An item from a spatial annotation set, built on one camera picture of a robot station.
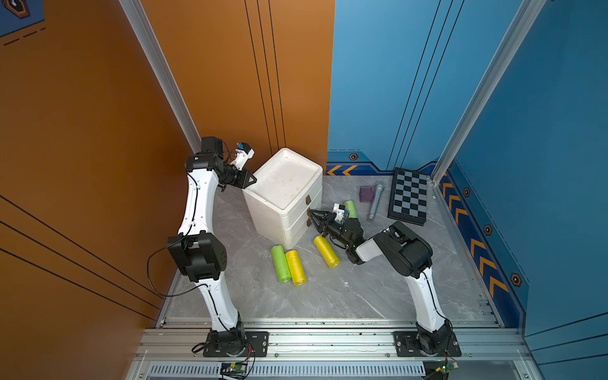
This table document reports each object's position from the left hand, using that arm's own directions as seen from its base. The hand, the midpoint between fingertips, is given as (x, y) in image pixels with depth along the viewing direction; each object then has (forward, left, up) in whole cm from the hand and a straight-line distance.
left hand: (253, 175), depth 86 cm
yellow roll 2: (-25, -16, -23) cm, 38 cm away
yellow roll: (-19, -27, -22) cm, 40 cm away
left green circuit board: (-56, +2, -28) cm, 63 cm away
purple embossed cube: (+11, -47, -23) cm, 53 cm away
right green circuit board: (-54, -63, -25) cm, 87 cm away
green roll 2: (-24, -10, -23) cm, 35 cm away
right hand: (-7, -21, -13) cm, 26 cm away
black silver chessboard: (+10, -66, -23) cm, 70 cm away
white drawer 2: (-12, -16, -17) cm, 26 cm away
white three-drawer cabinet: (-3, -13, -3) cm, 13 cm away
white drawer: (-9, -18, -6) cm, 22 cm away
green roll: (+3, -39, -23) cm, 45 cm away
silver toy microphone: (+15, -54, -23) cm, 60 cm away
